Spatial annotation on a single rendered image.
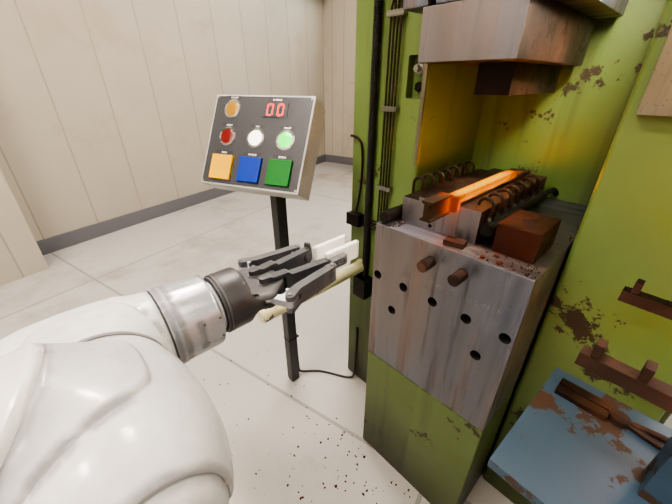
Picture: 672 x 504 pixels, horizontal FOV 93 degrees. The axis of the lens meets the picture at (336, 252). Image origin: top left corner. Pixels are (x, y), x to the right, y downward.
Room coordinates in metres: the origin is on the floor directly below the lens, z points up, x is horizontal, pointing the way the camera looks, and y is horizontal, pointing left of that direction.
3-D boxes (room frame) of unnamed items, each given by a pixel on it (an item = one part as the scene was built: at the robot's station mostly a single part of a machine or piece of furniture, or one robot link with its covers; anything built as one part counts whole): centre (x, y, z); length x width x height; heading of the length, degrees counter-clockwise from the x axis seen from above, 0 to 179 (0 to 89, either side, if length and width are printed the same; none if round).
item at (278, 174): (0.90, 0.16, 1.01); 0.07 x 0.05 x 0.07; 68
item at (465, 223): (0.85, -0.39, 0.96); 0.42 x 0.20 x 0.09; 133
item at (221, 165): (0.98, 0.35, 1.01); 0.07 x 0.05 x 0.07; 68
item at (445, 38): (0.85, -0.39, 1.32); 0.42 x 0.20 x 0.10; 133
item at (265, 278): (0.37, 0.05, 1.00); 0.11 x 0.01 x 0.04; 126
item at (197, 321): (0.29, 0.17, 1.00); 0.09 x 0.06 x 0.09; 43
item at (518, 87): (0.86, -0.44, 1.24); 0.30 x 0.07 x 0.06; 133
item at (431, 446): (0.82, -0.44, 0.23); 0.56 x 0.38 x 0.47; 133
